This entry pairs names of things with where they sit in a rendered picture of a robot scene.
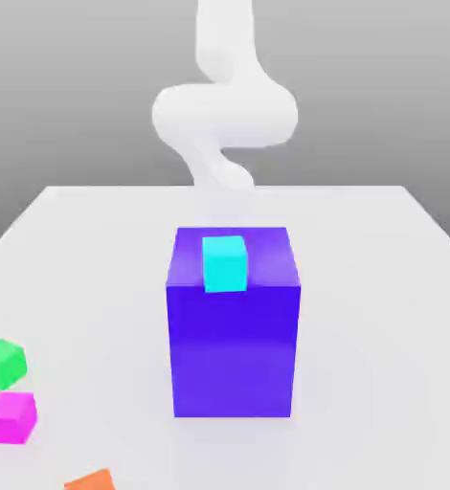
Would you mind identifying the small green cube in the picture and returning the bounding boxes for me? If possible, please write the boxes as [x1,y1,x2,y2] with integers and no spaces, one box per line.
[0,338,29,391]

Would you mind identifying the small orange cube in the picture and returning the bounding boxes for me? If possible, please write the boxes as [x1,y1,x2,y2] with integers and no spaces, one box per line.
[63,468,117,490]

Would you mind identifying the large purple box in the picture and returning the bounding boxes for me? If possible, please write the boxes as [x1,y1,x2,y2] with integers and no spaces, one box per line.
[165,226,302,419]

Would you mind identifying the small magenta cube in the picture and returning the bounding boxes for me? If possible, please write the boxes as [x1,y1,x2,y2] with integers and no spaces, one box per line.
[0,390,38,446]

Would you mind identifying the small cyan cube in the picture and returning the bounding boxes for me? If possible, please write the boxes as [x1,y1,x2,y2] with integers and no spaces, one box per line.
[201,234,249,294]

